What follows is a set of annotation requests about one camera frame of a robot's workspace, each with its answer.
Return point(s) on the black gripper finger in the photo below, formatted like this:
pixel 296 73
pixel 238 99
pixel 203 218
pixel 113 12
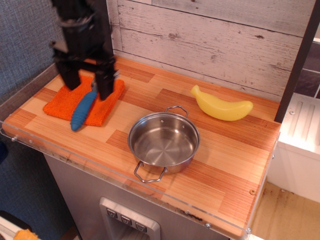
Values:
pixel 105 82
pixel 69 73

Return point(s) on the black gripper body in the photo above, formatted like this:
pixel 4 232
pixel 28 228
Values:
pixel 85 46

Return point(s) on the blue handled metal spoon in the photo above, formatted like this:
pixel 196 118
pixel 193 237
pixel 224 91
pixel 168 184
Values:
pixel 81 111

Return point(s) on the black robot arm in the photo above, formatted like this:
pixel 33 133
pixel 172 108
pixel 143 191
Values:
pixel 76 11

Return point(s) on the orange knitted cloth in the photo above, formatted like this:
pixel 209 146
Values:
pixel 65 102

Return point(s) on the clear acrylic edge guard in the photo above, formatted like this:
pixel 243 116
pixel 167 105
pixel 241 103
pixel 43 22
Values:
pixel 219 189

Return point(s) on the yellow toy banana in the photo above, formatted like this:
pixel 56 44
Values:
pixel 221 109

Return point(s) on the grey toy kitchen cabinet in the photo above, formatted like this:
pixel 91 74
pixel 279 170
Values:
pixel 82 192

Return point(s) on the silver button panel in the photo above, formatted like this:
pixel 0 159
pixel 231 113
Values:
pixel 123 223

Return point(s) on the yellow black object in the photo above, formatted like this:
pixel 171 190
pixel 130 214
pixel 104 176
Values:
pixel 10 231

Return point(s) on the white toy sink unit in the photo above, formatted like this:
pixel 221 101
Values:
pixel 296 163

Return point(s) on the dark left shelf post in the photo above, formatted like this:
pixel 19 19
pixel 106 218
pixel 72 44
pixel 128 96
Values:
pixel 106 29

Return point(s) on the dark shelf post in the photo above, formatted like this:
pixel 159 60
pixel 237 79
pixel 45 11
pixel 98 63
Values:
pixel 106 29
pixel 301 57

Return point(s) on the steel pot with handles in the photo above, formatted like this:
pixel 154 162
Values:
pixel 163 143

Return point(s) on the dark right shelf post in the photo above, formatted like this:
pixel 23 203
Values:
pixel 301 57

